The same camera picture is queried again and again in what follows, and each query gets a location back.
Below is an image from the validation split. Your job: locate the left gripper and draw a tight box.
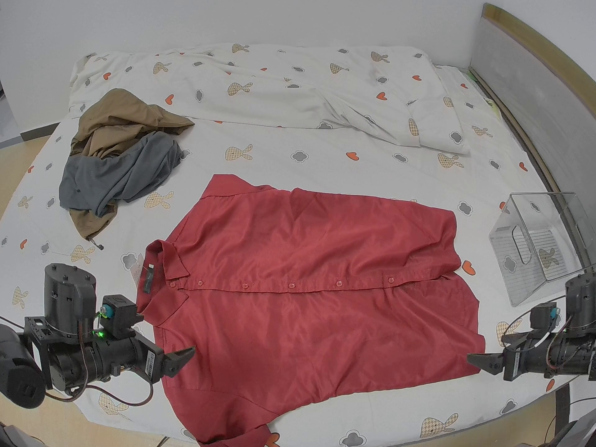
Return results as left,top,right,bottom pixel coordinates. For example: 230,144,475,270
88,336,196,383

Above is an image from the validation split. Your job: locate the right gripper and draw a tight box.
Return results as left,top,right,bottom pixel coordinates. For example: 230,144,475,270
466,333,562,382

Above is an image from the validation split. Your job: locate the red shirt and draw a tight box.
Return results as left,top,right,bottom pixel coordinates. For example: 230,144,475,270
130,174,486,447

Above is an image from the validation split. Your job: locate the clear plastic box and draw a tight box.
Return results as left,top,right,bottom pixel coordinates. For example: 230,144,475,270
489,192,596,307

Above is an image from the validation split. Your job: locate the grey garment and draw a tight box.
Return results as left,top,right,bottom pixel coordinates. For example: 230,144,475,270
59,133,183,218

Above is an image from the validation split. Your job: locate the bed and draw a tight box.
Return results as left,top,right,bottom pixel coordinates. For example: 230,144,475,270
0,3,596,447

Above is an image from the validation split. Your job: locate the brown garment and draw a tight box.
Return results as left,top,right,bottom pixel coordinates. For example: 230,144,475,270
69,88,195,251

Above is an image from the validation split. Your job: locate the white printed quilt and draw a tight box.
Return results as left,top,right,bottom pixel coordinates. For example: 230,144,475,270
69,42,471,155

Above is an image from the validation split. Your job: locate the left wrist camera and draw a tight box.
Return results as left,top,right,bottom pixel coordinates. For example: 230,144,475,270
99,295,144,340

